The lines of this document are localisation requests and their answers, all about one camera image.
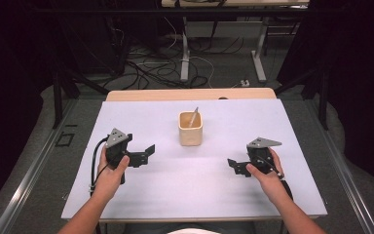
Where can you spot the background desk with white legs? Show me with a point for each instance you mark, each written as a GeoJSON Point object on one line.
{"type": "Point", "coordinates": [185, 61]}

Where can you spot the white power plug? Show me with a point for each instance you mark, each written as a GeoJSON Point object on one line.
{"type": "Point", "coordinates": [245, 83]}

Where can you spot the black floor socket frame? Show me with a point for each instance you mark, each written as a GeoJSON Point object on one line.
{"type": "Point", "coordinates": [65, 139]}

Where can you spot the white table mat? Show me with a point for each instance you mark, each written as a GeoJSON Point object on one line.
{"type": "Point", "coordinates": [188, 182]}

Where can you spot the clear plastic pen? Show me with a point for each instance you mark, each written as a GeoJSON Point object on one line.
{"type": "Point", "coordinates": [194, 117]}

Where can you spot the beige square cup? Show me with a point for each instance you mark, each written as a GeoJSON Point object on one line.
{"type": "Point", "coordinates": [191, 135]}

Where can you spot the black curtain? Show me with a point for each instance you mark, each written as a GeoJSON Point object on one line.
{"type": "Point", "coordinates": [9, 65]}
{"type": "Point", "coordinates": [360, 65]}

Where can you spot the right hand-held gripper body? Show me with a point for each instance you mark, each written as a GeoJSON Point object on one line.
{"type": "Point", "coordinates": [261, 152]}

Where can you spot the black metal stand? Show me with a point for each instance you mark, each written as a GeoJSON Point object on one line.
{"type": "Point", "coordinates": [57, 97]}
{"type": "Point", "coordinates": [322, 97]}

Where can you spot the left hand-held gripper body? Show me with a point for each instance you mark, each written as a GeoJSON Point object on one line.
{"type": "Point", "coordinates": [117, 146]}

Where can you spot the metal floor rail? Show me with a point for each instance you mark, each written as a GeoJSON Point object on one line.
{"type": "Point", "coordinates": [29, 175]}
{"type": "Point", "coordinates": [344, 175]}

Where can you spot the person's left hand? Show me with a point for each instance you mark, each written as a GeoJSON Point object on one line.
{"type": "Point", "coordinates": [108, 183]}

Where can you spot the person's right hand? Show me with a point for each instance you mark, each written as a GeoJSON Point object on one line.
{"type": "Point", "coordinates": [269, 185]}

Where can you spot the wooden table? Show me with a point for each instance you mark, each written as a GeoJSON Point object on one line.
{"type": "Point", "coordinates": [175, 95]}

